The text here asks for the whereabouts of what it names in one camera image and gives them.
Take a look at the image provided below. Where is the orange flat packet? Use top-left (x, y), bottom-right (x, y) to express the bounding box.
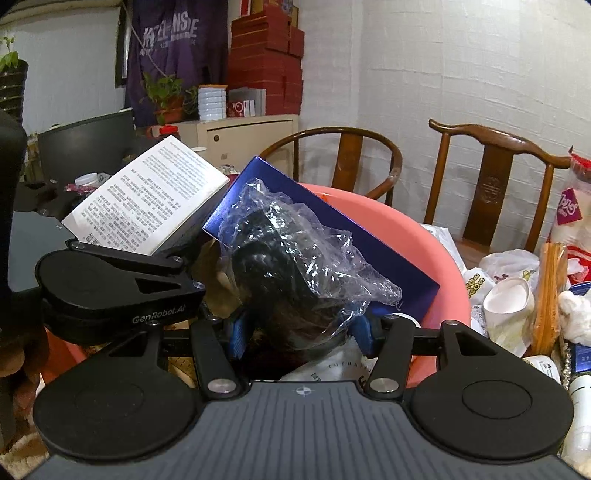
top-left (530, 242), bottom-right (570, 357)

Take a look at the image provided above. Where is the white paper cup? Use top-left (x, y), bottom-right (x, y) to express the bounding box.
top-left (481, 276), bottom-right (537, 345)

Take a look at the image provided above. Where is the plant in black pot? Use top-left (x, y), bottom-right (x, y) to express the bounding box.
top-left (0, 36), bottom-right (30, 126)

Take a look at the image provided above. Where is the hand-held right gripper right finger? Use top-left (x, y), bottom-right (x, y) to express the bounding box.
top-left (355, 313), bottom-right (502, 398)

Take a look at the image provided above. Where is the small blue box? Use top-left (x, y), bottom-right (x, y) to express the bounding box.
top-left (571, 343), bottom-right (591, 376)

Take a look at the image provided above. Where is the white printed bag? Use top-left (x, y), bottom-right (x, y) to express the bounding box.
top-left (276, 340), bottom-right (371, 382)

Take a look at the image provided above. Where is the cream low cabinet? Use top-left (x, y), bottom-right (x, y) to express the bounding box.
top-left (177, 113), bottom-right (299, 172)

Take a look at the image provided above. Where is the dark flat panel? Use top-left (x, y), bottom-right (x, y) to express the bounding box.
top-left (36, 110), bottom-right (136, 172)

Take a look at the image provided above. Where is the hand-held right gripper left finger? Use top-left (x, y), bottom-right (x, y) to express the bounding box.
top-left (107, 314), bottom-right (253, 401)

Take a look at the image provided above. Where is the stack of red boxes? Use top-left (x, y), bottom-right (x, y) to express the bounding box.
top-left (226, 0), bottom-right (306, 117)

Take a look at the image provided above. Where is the small red and white box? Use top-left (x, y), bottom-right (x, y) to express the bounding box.
top-left (227, 88), bottom-right (267, 117)

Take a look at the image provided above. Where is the plastic bag of paper cups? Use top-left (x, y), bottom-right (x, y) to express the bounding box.
top-left (549, 147), bottom-right (591, 288)

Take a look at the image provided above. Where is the small white jar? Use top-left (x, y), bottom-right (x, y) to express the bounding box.
top-left (73, 172), bottom-right (112, 191)

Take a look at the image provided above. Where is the white ribbed canister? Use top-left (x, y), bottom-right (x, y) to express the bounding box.
top-left (197, 84), bottom-right (229, 122)

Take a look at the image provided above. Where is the large white printed box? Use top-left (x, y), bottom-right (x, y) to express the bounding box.
top-left (61, 135), bottom-right (232, 258)

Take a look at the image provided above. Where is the clear plastic bag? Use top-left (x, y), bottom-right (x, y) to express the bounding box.
top-left (216, 176), bottom-right (403, 352)

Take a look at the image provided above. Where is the floral cloth covered desktop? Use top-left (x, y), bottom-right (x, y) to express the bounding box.
top-left (0, 226), bottom-right (591, 468)

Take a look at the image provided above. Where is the straight-back wooden chair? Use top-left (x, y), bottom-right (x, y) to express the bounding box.
top-left (421, 118), bottom-right (574, 256)

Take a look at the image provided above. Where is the white plastic bottle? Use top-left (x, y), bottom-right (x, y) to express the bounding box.
top-left (560, 373), bottom-right (591, 463)

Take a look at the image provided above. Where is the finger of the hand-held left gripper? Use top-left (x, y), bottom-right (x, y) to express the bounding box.
top-left (66, 238), bottom-right (207, 302)

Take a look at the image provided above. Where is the potted green plant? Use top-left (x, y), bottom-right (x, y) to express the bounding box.
top-left (137, 71), bottom-right (200, 126)

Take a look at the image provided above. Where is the purple hanging garment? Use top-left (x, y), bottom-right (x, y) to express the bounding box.
top-left (124, 0), bottom-right (230, 128)

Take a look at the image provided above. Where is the round-back wooden chair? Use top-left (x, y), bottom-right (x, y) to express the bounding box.
top-left (257, 127), bottom-right (403, 207)

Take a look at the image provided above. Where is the white plastic bag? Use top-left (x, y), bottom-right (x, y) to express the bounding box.
top-left (477, 248), bottom-right (542, 288)

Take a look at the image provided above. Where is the crumpled white tissue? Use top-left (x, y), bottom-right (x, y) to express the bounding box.
top-left (558, 285), bottom-right (591, 348)

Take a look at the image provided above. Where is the pink plastic basin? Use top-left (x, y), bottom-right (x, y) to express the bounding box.
top-left (46, 182), bottom-right (472, 393)

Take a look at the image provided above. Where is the person's left hand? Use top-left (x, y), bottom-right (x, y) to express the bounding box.
top-left (0, 318), bottom-right (49, 389)

